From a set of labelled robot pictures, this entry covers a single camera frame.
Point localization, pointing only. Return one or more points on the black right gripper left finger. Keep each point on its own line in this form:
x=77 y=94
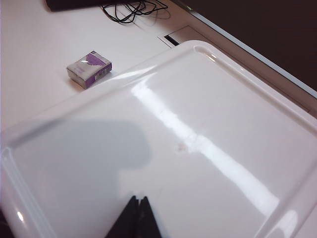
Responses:
x=126 y=225

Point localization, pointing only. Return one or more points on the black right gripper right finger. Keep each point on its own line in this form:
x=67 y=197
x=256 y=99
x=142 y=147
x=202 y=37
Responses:
x=147 y=225

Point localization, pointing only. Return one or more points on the white plastic drawer cabinet frame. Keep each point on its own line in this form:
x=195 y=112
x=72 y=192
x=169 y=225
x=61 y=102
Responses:
x=198 y=111

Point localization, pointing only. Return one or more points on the white purple tissue pack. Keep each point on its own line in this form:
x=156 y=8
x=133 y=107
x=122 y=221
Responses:
x=86 y=69

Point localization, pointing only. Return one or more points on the grey desk partition panel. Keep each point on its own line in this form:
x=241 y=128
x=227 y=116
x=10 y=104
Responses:
x=260 y=29

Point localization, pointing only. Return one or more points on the black flat pad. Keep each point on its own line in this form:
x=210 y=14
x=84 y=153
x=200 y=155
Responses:
x=74 y=5

